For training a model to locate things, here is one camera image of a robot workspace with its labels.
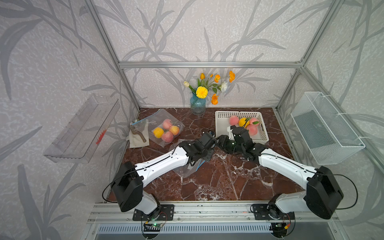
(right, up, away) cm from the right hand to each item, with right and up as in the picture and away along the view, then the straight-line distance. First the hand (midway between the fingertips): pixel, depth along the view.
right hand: (212, 142), depth 81 cm
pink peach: (-30, +10, +22) cm, 38 cm away
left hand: (-2, -6, +1) cm, 6 cm away
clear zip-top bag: (-35, +7, +24) cm, 43 cm away
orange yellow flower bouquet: (-2, +34, +20) cm, 40 cm away
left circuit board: (-29, -41, -9) cm, 51 cm away
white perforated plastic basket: (+9, +11, +30) cm, 34 cm away
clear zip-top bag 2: (-16, -18, +7) cm, 25 cm away
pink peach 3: (+29, +6, +20) cm, 36 cm away
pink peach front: (-29, +1, +16) cm, 33 cm away
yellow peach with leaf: (-35, +4, +18) cm, 40 cm away
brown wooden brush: (-53, +4, +24) cm, 59 cm away
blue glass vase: (-9, +23, +28) cm, 37 cm away
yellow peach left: (+23, +11, +24) cm, 35 cm away
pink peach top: (+17, +12, +25) cm, 32 cm away
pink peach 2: (+30, +12, +24) cm, 40 cm away
